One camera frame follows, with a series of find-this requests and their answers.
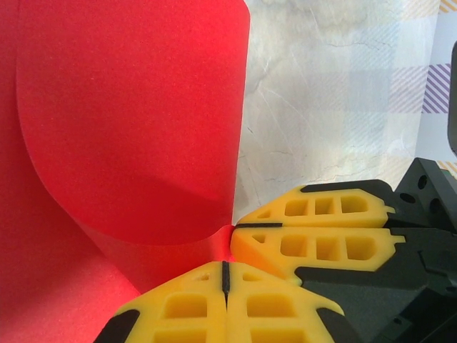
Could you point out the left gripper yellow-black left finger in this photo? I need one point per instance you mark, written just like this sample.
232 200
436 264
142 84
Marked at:
171 314

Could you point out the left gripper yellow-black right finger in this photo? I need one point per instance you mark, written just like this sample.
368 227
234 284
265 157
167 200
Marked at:
278 314

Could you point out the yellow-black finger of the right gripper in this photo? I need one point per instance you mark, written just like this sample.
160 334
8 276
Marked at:
271 218
267 246

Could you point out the red cloth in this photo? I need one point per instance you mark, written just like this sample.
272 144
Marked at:
125 125

